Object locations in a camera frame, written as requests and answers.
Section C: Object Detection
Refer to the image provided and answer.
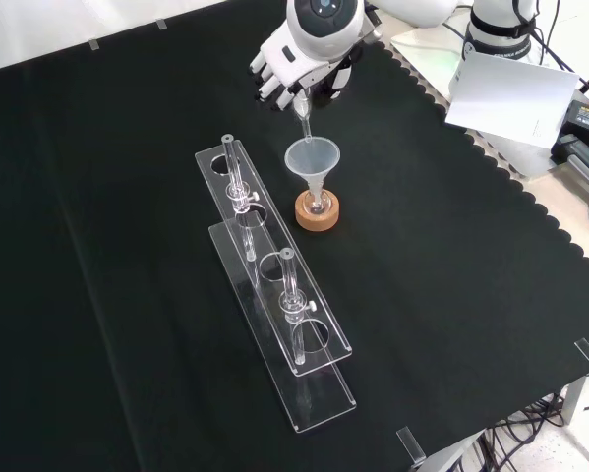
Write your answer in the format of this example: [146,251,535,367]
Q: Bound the white paper card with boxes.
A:
[442,50,582,149]

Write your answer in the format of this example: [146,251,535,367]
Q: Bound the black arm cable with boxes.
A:
[507,0,589,107]

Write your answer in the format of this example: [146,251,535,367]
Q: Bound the grey table leg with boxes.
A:
[560,371,589,430]

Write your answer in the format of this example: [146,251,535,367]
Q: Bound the cork ring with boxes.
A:
[293,189,341,233]

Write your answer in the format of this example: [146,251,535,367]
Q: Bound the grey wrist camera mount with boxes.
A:
[365,4,385,44]

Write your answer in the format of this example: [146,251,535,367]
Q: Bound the translucent plastic funnel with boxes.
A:
[283,138,342,207]

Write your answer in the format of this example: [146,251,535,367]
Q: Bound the clear acrylic funnel stand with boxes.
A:
[194,133,359,435]

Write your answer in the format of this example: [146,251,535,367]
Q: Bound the black power adapter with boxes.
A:
[551,99,589,164]

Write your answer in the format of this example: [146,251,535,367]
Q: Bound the round-bottom glass flask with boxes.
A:
[303,189,331,216]

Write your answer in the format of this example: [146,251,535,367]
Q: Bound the black bench cloth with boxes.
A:
[0,0,589,472]

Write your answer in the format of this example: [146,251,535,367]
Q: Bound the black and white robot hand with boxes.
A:
[248,0,384,112]

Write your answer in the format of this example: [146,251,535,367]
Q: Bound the black floor cable bundle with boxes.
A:
[463,390,589,472]

